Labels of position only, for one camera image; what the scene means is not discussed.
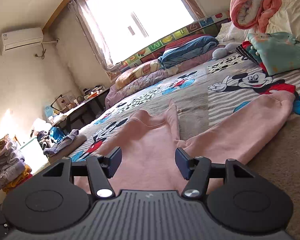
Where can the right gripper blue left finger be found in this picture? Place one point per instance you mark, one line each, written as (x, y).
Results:
(111, 162)

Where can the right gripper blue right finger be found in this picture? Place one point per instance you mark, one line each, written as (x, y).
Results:
(185, 163)

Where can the pink sweatshirt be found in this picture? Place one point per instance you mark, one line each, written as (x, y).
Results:
(148, 143)

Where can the folded beige and purple clothes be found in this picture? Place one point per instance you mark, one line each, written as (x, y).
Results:
(74, 138)

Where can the stacked folded clothes pile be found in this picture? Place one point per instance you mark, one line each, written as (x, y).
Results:
(13, 169)

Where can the dark side desk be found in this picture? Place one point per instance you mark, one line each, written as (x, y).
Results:
(81, 115)

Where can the purple floral quilt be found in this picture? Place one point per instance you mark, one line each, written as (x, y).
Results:
(114, 95)

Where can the yellow patterned pillow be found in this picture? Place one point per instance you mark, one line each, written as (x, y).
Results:
(132, 74)

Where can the grey plush toy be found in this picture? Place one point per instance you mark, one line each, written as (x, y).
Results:
(220, 53)

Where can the blue folded quilt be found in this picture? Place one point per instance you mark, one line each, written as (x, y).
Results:
(189, 50)

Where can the colourful alphabet headboard mat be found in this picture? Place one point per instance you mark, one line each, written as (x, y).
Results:
(209, 25)

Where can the teal folded garment stack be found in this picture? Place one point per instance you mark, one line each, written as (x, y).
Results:
(275, 53)

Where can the white air conditioner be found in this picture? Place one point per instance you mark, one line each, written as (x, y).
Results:
(23, 38)

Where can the window curtain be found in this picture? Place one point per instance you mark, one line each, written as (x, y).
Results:
(95, 37)

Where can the pink rolled comforter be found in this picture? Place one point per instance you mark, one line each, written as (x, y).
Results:
(253, 14)

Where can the cream white duvet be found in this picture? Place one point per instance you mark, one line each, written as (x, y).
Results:
(287, 19)

